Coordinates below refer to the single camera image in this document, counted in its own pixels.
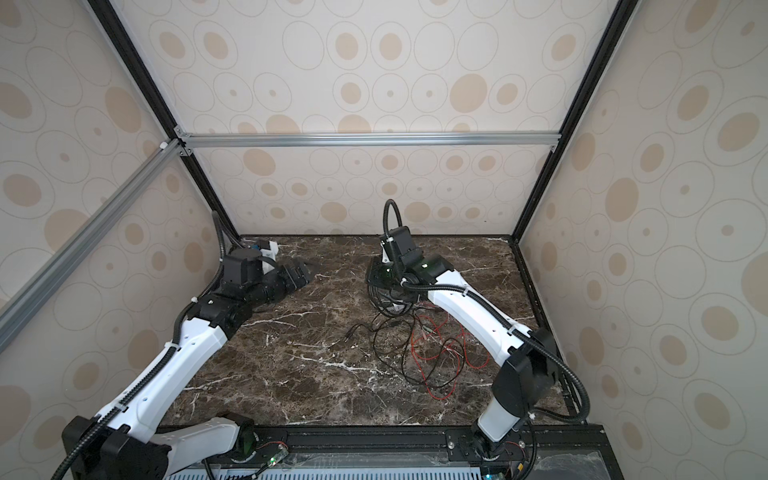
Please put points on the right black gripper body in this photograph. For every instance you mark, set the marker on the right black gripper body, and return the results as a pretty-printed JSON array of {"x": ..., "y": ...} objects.
[{"x": 382, "y": 274}]

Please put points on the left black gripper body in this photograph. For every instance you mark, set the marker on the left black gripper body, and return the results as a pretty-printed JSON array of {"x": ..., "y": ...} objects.
[{"x": 284, "y": 283}]

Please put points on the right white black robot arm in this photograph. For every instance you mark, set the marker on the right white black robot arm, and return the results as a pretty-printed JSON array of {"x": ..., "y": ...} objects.
[{"x": 402, "y": 276}]

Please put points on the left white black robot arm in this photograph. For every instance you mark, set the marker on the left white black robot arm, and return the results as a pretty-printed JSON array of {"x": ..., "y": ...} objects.
[{"x": 121, "y": 441}]

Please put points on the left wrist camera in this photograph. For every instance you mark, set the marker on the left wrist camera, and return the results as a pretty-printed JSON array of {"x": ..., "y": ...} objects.
[{"x": 267, "y": 248}]

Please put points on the horizontal aluminium rail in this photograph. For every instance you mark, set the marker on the horizontal aluminium rail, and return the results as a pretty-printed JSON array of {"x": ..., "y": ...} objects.
[{"x": 377, "y": 139}]

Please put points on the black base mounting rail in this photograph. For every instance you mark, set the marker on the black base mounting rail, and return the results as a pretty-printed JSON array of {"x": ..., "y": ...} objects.
[{"x": 389, "y": 452}]

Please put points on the diagonal aluminium rail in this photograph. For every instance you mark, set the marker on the diagonal aluminium rail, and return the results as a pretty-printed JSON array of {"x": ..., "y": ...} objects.
[{"x": 38, "y": 290}]

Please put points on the left black corner post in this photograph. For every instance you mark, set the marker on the left black corner post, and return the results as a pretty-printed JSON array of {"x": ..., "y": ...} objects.
[{"x": 107, "y": 17}]

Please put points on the black corner post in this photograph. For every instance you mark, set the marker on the black corner post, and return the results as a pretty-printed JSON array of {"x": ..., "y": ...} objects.
[
  {"x": 616, "y": 26},
  {"x": 107, "y": 17}
]

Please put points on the right black corner post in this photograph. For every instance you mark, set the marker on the right black corner post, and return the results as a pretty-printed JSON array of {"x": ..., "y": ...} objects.
[{"x": 616, "y": 26}]

